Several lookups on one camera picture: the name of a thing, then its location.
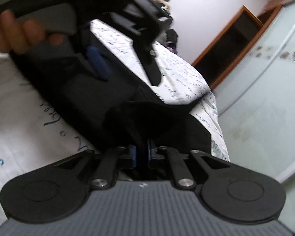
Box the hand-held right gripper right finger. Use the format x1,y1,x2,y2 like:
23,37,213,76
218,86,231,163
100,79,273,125
147,139,233,190

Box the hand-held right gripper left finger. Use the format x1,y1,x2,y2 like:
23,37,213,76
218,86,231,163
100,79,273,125
53,145,138,190

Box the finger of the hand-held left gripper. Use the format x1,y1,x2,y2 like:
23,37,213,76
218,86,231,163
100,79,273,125
131,26,162,87
74,27,112,81

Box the black pants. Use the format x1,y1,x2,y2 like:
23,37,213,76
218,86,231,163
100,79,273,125
9,27,213,177

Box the person's left hand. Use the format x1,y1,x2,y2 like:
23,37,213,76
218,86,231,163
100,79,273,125
0,0,64,55

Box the white script-printed bed cover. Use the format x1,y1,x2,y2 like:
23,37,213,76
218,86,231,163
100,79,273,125
0,19,231,229

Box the wooden-framed doorway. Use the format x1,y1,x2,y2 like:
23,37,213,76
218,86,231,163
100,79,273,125
191,5,283,90

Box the frosted glass wardrobe door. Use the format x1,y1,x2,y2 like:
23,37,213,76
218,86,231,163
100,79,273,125
211,0,295,185

